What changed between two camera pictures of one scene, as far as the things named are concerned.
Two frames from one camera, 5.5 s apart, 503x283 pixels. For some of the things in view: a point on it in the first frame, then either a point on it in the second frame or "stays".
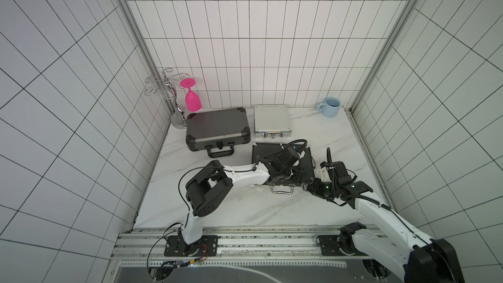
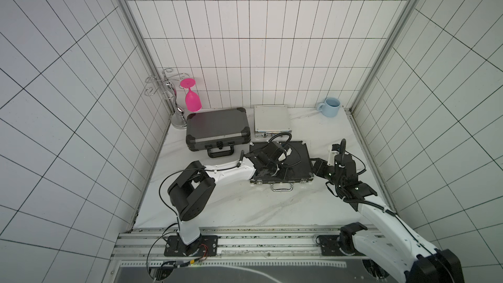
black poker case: x=218 y=132 stays
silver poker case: x=271 y=121 stays
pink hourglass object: x=193 y=101 stays
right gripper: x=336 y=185 to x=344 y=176
